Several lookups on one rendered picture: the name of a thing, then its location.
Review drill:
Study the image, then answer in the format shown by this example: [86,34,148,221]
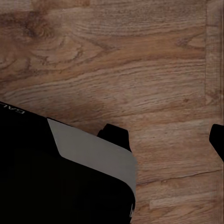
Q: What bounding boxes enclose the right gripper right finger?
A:
[209,124,224,162]

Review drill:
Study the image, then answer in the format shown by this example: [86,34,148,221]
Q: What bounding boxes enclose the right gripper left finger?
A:
[0,124,24,180]

